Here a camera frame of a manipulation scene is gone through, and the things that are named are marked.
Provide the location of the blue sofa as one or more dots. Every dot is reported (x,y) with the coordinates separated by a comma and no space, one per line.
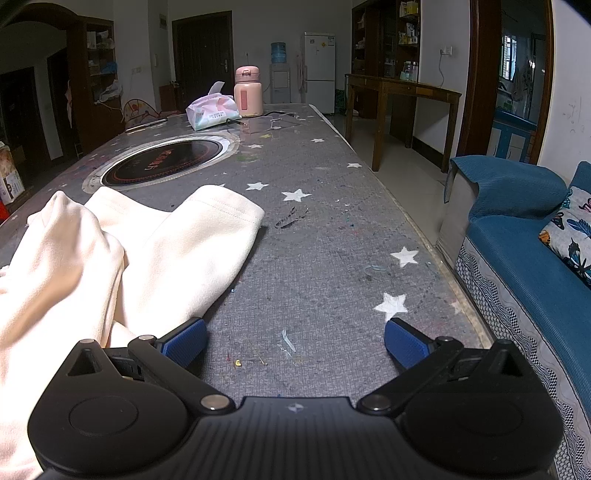
(512,258)

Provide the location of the water dispenser with blue bottle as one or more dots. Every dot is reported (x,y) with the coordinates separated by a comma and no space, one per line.
(280,74)

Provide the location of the butterfly print cushion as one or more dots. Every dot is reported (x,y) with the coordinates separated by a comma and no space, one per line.
(572,235)

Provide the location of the printed white carton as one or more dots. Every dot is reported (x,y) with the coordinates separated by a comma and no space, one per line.
(9,175)

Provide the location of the brown wooden side table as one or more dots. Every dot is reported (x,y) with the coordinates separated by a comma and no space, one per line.
(406,90)

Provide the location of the wooden shelf beside archway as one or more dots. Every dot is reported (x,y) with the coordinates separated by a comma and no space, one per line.
(99,83)

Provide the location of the blue and white cabinet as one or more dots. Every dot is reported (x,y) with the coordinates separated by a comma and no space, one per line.
(512,136)

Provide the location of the round black built-in cooktop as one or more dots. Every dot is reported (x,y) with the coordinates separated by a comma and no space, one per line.
(161,161)

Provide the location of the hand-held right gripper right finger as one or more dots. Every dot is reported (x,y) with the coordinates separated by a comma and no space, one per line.
(406,342)

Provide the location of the grey star print table cover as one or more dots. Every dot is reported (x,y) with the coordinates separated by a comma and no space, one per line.
(323,258)

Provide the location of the cream white garment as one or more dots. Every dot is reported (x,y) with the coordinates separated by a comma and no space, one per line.
(138,258)

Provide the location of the glass jar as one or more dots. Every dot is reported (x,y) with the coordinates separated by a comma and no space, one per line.
(409,71)

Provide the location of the soft tissue pack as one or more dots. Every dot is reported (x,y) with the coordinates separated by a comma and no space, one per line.
(212,113)

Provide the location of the white refrigerator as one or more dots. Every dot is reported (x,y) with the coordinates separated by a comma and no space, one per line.
(318,69)

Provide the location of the dark wooden door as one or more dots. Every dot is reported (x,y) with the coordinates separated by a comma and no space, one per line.
(201,60)

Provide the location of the pink thermos bottle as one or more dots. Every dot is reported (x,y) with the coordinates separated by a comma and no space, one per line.
(248,94)

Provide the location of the clear plastic sheet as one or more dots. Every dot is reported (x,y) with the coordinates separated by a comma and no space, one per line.
(286,124)

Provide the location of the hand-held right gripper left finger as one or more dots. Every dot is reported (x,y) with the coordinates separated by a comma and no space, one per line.
(189,342)

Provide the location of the tall dark wooden cabinet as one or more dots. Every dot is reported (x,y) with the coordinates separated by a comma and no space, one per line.
(369,60)

